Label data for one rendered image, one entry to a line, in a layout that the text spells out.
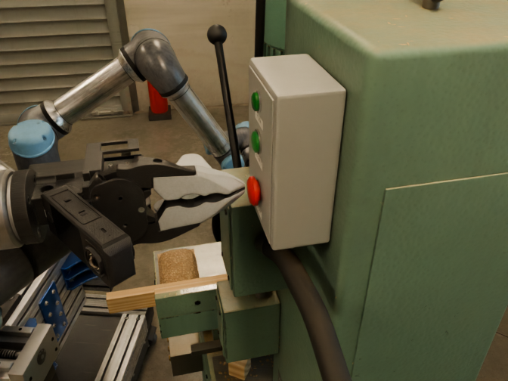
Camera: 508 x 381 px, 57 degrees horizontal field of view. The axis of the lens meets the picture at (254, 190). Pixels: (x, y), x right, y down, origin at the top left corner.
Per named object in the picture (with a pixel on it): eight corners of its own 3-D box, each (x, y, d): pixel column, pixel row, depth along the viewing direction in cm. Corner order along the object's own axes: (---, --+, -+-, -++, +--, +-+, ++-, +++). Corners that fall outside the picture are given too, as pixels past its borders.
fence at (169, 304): (429, 267, 105) (435, 248, 102) (434, 271, 103) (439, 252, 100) (157, 313, 94) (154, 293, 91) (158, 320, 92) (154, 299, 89)
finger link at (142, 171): (193, 151, 44) (97, 162, 43) (195, 159, 43) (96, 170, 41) (196, 193, 47) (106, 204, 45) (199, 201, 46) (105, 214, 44)
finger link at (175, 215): (235, 164, 51) (150, 174, 50) (247, 193, 47) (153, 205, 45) (236, 187, 53) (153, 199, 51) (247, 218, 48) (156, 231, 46)
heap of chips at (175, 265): (193, 249, 110) (193, 239, 108) (201, 286, 100) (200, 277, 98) (157, 254, 108) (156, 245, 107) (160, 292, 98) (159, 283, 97)
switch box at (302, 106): (299, 189, 55) (308, 52, 46) (330, 243, 46) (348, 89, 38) (248, 196, 53) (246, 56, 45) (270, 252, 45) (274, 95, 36)
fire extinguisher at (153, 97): (171, 109, 397) (163, 38, 364) (171, 119, 381) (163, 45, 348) (149, 111, 394) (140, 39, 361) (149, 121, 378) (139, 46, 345)
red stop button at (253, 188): (255, 194, 49) (255, 170, 48) (261, 211, 47) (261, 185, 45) (245, 196, 49) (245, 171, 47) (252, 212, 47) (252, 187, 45)
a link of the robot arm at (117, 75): (4, 137, 134) (160, 29, 132) (9, 117, 146) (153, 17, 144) (35, 166, 142) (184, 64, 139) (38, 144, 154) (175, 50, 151)
